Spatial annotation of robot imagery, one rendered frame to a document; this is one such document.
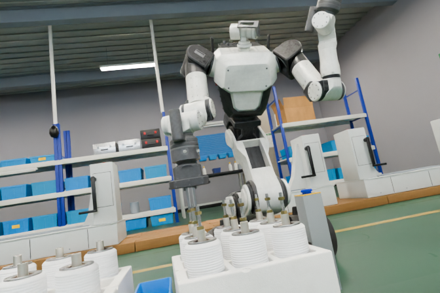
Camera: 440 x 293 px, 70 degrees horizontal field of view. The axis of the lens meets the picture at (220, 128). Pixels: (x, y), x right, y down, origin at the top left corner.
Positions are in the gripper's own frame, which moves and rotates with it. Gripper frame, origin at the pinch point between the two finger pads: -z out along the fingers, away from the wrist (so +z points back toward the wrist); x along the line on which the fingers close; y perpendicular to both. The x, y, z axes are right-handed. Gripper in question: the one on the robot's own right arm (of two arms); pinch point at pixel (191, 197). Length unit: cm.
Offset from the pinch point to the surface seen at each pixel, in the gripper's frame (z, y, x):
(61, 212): 8, -444, 215
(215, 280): -19.6, 19.3, -3.0
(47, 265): -12.5, -2.7, 43.5
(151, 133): 119, -460, 60
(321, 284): -25.8, 16.5, -28.5
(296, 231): -12.9, 13.7, -25.8
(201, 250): -13.0, 16.5, -0.8
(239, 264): -18.3, 13.8, -9.7
